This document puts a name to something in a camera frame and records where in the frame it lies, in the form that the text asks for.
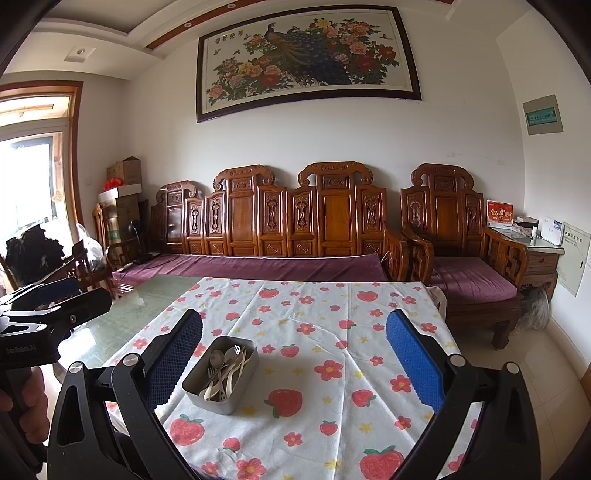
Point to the black cloth pile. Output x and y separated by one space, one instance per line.
32 254

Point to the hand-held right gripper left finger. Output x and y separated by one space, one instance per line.
178 355

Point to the metal fork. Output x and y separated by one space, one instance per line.
238 351
210 371

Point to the framed peacock flower painting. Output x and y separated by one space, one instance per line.
304 60

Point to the carved wooden sofa bench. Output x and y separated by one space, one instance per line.
244 217

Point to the metal spoon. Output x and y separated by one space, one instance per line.
230 354
217 358

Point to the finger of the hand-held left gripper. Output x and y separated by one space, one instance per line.
55 288
87 304

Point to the person's left hand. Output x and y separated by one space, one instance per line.
36 392

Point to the small brown cardboard box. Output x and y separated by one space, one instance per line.
125 170

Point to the tall brown cardboard box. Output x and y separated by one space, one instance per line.
129 214

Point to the strawberry flower print tablecloth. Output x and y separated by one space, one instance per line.
323 323

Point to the red flower decoration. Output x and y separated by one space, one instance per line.
112 184

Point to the recessed ceiling light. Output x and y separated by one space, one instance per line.
79 54

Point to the grey wall panel box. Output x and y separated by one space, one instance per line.
543 115

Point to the dark carved wooden chair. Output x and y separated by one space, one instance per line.
81 265

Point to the crumpled clear plastic bag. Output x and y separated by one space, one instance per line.
94 249

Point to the flat white box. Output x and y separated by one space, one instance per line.
121 194

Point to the tissue box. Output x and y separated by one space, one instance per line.
525 224

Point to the purple armchair cushion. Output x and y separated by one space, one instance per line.
475 279

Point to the white wall cabinet door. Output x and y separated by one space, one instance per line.
572 258

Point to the green white carton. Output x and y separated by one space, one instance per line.
114 228

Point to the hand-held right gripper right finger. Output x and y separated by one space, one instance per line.
413 360

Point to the wooden side table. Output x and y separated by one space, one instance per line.
540 263

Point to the carved wooden armchair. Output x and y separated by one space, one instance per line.
445 212

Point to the white box-shaped device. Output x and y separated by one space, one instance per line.
552 230

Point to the long purple sofa cushion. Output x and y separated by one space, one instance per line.
254 267

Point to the wooden door frame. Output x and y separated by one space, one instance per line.
76 152

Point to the rectangular metal container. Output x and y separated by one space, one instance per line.
217 407

